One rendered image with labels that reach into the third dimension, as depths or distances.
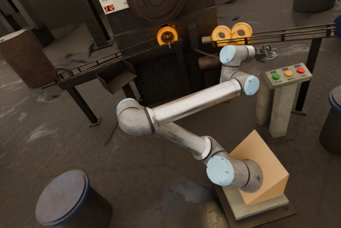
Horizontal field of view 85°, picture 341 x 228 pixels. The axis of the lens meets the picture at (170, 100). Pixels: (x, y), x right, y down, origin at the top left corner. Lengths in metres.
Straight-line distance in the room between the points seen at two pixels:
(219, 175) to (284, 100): 0.70
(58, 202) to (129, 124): 0.75
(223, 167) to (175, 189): 0.58
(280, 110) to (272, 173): 0.50
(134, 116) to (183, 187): 0.90
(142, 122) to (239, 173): 0.62
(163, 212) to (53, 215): 0.68
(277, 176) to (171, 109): 0.70
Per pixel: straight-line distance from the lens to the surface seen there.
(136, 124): 0.77
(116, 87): 1.63
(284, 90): 1.40
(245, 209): 1.33
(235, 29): 1.63
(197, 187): 1.52
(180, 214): 1.48
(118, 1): 1.82
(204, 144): 1.15
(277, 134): 1.73
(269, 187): 1.23
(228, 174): 1.07
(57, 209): 1.36
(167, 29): 1.74
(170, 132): 0.98
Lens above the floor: 1.38
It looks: 39 degrees down
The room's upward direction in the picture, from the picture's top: 18 degrees counter-clockwise
